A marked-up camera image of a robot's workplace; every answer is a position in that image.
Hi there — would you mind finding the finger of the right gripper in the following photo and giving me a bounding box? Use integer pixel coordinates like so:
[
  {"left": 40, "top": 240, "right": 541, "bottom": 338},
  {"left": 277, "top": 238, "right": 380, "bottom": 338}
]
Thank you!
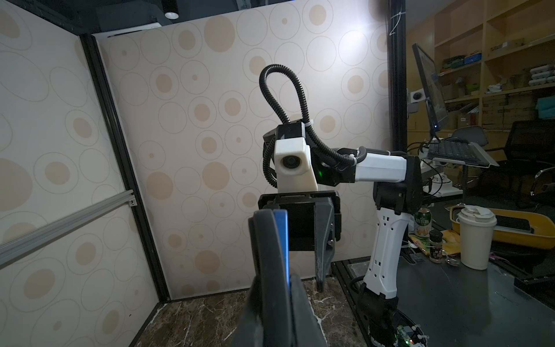
[{"left": 314, "top": 200, "right": 335, "bottom": 292}]

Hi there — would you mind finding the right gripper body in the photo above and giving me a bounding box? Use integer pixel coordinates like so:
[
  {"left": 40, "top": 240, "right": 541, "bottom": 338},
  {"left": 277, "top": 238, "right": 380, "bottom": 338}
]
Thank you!
[{"left": 258, "top": 190, "right": 341, "bottom": 252}]

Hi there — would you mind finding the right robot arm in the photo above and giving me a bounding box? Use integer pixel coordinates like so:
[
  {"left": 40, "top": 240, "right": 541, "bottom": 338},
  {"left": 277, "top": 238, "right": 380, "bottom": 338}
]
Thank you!
[{"left": 258, "top": 64, "right": 423, "bottom": 346}]

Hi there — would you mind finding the small dark bottle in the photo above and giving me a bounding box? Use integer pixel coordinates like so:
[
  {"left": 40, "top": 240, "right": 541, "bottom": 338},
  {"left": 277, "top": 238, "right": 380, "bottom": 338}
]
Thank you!
[{"left": 429, "top": 230, "right": 443, "bottom": 264}]

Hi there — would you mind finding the black keyboard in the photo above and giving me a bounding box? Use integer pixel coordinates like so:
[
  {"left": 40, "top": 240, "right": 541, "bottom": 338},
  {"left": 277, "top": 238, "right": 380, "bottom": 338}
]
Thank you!
[{"left": 426, "top": 140, "right": 498, "bottom": 169}]

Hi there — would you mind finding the white paper cup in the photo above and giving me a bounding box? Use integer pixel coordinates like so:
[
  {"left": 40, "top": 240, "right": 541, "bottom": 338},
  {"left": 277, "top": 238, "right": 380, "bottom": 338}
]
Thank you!
[{"left": 458, "top": 205, "right": 497, "bottom": 270}]

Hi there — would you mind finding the monitor on stand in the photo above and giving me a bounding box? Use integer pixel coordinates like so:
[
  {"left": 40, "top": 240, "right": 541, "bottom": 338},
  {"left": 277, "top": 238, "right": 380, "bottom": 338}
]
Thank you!
[{"left": 412, "top": 43, "right": 448, "bottom": 138}]

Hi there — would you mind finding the black office chair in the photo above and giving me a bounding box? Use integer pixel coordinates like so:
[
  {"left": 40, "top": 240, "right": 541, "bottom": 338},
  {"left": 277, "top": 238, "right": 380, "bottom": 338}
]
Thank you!
[{"left": 472, "top": 119, "right": 554, "bottom": 208}]

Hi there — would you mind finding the yellow plastic tray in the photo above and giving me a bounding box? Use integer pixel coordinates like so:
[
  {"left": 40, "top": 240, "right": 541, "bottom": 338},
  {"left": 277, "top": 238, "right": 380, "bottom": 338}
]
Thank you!
[{"left": 449, "top": 203, "right": 555, "bottom": 251}]

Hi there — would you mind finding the wooden shelf unit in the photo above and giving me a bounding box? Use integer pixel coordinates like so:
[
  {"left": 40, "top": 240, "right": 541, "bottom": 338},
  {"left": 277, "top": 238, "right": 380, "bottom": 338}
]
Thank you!
[{"left": 407, "top": 1, "right": 554, "bottom": 143}]

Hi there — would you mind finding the black ceiling spotlight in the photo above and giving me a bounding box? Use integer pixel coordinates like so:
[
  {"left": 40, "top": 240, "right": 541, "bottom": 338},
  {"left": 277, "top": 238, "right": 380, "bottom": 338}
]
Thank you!
[{"left": 160, "top": 0, "right": 179, "bottom": 20}]

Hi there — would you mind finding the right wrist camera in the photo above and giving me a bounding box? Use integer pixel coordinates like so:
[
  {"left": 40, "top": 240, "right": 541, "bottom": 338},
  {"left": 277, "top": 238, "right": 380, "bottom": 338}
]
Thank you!
[{"left": 274, "top": 137, "right": 318, "bottom": 194}]

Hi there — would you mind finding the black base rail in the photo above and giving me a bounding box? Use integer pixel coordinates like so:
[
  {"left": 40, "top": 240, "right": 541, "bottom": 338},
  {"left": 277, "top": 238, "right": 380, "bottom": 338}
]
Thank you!
[{"left": 331, "top": 257, "right": 371, "bottom": 346}]

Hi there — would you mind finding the left black corner post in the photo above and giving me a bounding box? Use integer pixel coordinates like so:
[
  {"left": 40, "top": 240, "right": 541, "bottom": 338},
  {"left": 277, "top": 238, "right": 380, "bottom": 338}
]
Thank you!
[{"left": 79, "top": 34, "right": 171, "bottom": 302}]

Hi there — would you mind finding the black corner post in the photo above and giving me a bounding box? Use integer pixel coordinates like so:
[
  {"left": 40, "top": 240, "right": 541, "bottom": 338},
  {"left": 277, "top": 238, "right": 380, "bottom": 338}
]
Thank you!
[
  {"left": 387, "top": 0, "right": 408, "bottom": 152},
  {"left": 79, "top": 34, "right": 171, "bottom": 302}
]

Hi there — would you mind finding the right black corner post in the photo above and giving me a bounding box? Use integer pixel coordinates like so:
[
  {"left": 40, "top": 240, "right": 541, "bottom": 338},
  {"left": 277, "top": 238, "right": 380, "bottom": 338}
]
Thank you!
[{"left": 387, "top": 0, "right": 408, "bottom": 152}]

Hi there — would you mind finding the left aluminium rail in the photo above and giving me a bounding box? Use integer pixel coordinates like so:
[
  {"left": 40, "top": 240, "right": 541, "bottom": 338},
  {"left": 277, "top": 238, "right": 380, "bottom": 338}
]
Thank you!
[{"left": 1, "top": 189, "right": 137, "bottom": 269}]

